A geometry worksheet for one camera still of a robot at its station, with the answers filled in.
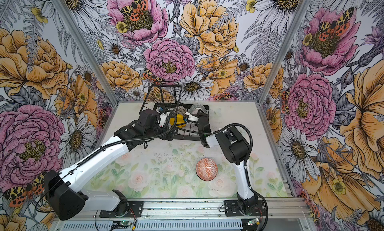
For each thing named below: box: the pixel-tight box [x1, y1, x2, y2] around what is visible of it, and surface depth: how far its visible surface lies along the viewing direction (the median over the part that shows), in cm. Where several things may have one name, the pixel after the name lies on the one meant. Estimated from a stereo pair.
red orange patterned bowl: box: [195, 158, 219, 181], surface depth 86 cm
